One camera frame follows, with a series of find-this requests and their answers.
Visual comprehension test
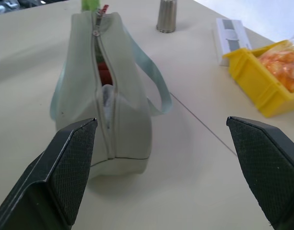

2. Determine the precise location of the white and grey box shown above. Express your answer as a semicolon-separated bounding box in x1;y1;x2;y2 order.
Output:
212;18;253;67

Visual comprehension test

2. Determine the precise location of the green object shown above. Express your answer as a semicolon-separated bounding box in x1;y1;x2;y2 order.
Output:
81;0;100;12

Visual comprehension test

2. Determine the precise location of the bag of orange pieces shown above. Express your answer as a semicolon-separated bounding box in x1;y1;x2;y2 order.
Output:
258;33;294;93

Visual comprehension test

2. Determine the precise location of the yellow plastic bin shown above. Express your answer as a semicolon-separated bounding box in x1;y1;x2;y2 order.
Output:
222;39;294;118

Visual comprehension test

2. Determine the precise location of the light grey zipper bag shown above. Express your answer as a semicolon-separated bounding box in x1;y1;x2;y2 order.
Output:
49;4;173;178

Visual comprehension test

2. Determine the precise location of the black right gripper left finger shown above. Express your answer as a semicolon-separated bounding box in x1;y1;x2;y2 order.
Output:
0;117;98;230

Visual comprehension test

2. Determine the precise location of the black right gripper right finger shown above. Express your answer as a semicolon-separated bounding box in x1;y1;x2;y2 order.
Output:
226;116;294;230

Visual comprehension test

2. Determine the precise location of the stainless steel cup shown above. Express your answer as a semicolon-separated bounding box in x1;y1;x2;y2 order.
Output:
156;0;178;34

